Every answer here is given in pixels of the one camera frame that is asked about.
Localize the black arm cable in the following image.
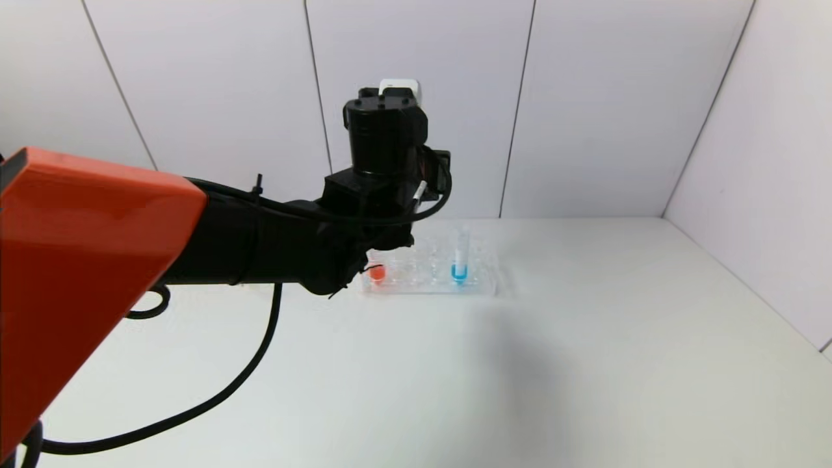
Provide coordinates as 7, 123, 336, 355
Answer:
19, 172, 452, 456

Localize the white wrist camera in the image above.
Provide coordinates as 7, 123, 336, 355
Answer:
379, 79, 422, 105

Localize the clear plastic test tube rack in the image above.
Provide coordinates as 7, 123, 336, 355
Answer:
361, 224, 500, 298

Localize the test tube with blue pigment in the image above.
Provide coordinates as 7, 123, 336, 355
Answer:
453, 226, 470, 287

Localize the test tube with red pigment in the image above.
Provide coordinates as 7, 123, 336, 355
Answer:
367, 250, 389, 287

